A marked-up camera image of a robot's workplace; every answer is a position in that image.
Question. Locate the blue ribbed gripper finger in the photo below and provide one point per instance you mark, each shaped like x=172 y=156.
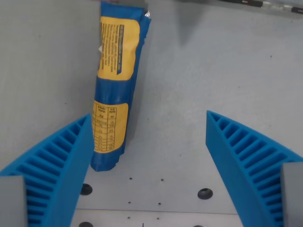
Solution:
x=236 y=160
x=59 y=170

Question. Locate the black socket screw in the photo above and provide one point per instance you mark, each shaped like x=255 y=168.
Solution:
x=86 y=189
x=85 y=224

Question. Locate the blue and yellow snack bag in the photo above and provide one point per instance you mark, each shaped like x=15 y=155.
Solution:
x=116 y=89

